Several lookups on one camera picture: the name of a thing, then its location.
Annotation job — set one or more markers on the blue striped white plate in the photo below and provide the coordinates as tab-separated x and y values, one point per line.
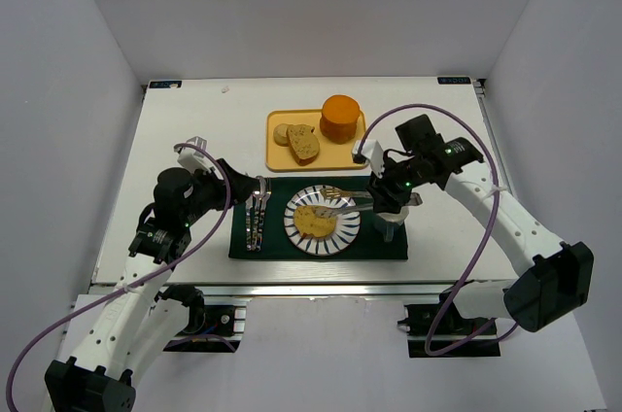
346	231

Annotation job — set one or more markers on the orange round cake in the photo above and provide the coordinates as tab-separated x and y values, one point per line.
339	118

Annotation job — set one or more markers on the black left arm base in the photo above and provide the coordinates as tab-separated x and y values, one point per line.
213	327

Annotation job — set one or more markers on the blue label right corner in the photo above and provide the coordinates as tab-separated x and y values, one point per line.
454	80

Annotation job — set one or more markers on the patterned handle spoon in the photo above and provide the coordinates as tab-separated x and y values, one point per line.
265	195

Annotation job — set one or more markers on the grey-green mug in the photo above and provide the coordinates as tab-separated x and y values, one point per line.
387	224

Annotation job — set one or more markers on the dark green placemat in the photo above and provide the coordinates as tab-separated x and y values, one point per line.
369	244

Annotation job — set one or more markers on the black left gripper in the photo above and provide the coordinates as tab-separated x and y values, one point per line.
232	184

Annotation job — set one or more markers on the aluminium table rail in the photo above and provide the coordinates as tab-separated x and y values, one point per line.
398	290

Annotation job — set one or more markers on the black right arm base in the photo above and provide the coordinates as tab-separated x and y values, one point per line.
452	328

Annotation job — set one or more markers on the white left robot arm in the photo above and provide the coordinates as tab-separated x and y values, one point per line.
103	372

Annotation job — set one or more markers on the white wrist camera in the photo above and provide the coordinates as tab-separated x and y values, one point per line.
191	155
369	152

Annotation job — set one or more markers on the yellow tray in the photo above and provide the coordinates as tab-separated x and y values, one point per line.
331	157

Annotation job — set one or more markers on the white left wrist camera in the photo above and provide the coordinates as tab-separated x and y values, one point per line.
191	155

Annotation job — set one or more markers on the small round bread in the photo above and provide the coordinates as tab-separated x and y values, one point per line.
280	134

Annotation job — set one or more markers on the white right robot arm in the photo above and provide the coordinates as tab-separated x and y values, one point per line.
553	277

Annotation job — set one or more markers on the blue label corner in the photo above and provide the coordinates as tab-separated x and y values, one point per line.
454	80
164	84

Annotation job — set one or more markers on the seeded bread slice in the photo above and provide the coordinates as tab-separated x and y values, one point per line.
303	143
313	221

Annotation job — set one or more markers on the metal tongs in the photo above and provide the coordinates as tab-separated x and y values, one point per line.
340	201

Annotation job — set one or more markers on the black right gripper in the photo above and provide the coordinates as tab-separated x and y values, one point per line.
385	193

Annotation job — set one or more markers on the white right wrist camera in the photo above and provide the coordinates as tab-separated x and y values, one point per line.
369	152

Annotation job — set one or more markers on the patterned handle fork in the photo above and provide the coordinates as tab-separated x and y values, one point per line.
251	207

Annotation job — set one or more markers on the blue label left corner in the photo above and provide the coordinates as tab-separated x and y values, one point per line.
164	84

